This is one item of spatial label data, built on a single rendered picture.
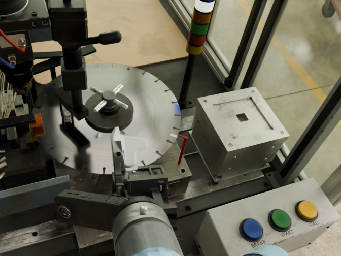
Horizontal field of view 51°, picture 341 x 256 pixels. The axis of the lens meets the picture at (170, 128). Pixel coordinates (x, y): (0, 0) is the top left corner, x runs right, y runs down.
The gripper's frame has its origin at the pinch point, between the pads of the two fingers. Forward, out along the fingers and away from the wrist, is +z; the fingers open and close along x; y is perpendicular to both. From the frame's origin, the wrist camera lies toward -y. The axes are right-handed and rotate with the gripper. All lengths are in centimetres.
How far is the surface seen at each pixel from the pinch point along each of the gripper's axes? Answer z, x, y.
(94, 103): 19.0, 7.4, -2.7
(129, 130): 13.5, 2.4, 4.5
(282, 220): -2.8, -13.7, 34.0
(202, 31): 27.0, 23.0, 24.6
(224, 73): 51, 8, 40
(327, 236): 69, -75, 105
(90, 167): 6.2, -2.5, -4.2
